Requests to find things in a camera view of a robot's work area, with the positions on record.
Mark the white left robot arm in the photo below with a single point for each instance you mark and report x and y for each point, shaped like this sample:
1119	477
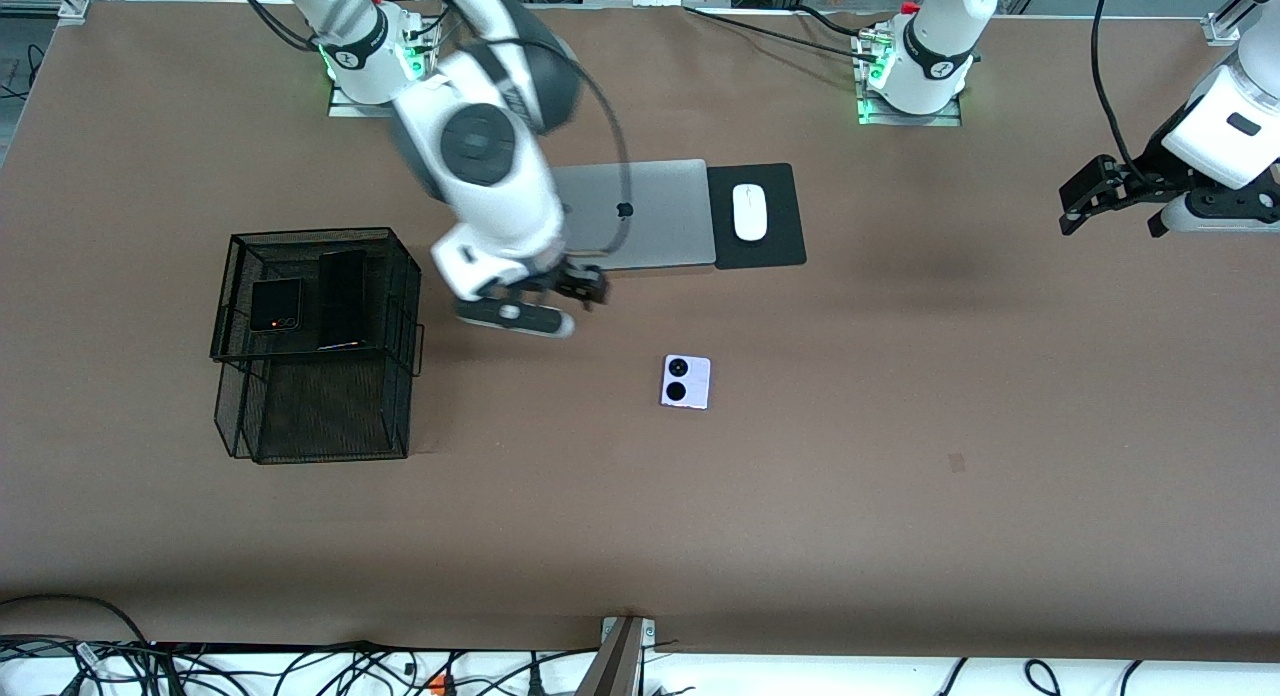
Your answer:
940	36

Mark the silver laptop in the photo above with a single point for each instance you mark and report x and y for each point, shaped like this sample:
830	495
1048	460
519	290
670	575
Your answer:
660	216

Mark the black slab phone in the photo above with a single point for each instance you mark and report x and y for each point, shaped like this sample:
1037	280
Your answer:
342	301

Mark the black mouse pad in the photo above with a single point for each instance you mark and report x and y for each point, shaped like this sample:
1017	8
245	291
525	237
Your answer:
785	216

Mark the metal post with bracket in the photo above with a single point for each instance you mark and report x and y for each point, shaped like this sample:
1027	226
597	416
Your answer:
615	661

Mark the black flip phone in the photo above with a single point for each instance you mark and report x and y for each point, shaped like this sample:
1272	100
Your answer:
274	306

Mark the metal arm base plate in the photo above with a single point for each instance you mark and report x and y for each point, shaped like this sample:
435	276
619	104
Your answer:
350	106
945	119

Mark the lavender flip phone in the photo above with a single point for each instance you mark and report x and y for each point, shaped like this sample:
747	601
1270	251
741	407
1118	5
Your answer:
686	408

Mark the aluminium frame rail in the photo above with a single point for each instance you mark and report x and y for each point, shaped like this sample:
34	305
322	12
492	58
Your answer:
75	6
1222	28

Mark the white computer mouse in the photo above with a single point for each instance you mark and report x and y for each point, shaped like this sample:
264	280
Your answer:
750	212

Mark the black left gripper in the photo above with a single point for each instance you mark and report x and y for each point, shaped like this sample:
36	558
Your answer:
1141	177

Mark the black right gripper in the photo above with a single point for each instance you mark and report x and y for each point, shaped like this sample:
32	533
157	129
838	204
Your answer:
562	279

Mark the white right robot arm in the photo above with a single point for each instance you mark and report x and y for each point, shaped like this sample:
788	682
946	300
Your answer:
480	156

